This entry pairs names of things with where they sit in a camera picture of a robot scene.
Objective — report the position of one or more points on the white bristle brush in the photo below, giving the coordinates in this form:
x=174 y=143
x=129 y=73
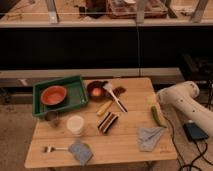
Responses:
x=108 y=87

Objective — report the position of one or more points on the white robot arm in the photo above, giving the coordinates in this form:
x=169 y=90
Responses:
x=182 y=96

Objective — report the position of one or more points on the dark brown bowl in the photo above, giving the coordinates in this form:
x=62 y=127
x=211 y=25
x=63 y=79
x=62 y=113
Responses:
x=95 y=90

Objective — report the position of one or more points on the striped brown white block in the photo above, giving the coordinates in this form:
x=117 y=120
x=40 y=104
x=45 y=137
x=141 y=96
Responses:
x=107 y=122

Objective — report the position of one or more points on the green plastic tray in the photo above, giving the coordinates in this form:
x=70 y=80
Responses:
x=76 y=96

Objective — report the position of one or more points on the white plastic cup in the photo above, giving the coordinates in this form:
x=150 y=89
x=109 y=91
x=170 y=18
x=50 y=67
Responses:
x=75 y=124

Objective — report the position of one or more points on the orange bowl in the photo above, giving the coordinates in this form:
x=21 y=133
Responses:
x=53 y=95

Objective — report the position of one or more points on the small metal cup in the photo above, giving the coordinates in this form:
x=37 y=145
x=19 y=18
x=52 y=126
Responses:
x=52 y=118

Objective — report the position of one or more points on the grey cloth right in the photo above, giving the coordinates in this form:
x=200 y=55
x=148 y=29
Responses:
x=149 y=137

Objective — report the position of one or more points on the blue grey cloth left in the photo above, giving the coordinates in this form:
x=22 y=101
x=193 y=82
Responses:
x=80 y=151

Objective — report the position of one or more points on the metal fork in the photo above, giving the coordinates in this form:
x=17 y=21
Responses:
x=49 y=149

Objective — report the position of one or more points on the black foot pedal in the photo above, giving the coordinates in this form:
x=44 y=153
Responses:
x=194 y=133

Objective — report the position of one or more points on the yellow handled brown brush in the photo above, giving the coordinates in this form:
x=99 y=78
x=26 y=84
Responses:
x=117 y=91

